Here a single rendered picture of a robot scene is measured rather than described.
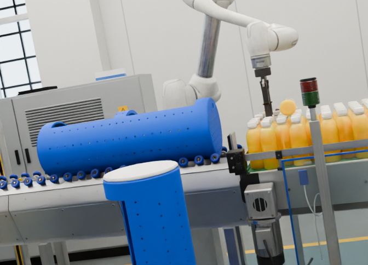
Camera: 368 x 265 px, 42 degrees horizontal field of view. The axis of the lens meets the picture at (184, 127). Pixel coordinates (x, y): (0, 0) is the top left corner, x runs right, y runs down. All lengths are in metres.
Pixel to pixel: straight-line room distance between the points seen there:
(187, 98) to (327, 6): 2.57
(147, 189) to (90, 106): 2.33
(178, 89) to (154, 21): 2.37
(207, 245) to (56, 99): 1.83
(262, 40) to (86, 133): 0.93
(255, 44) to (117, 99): 1.85
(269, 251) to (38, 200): 1.19
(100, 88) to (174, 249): 2.35
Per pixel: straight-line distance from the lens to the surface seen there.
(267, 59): 2.25
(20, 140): 4.21
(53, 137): 2.44
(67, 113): 4.00
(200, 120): 2.15
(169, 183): 1.69
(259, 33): 2.23
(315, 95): 1.83
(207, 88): 2.88
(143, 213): 1.68
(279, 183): 2.05
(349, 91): 5.08
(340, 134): 2.09
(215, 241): 2.88
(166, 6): 5.09
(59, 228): 2.58
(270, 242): 1.95
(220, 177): 2.18
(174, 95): 2.79
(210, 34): 2.78
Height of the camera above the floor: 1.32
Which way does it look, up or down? 5 degrees down
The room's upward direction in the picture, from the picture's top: 10 degrees counter-clockwise
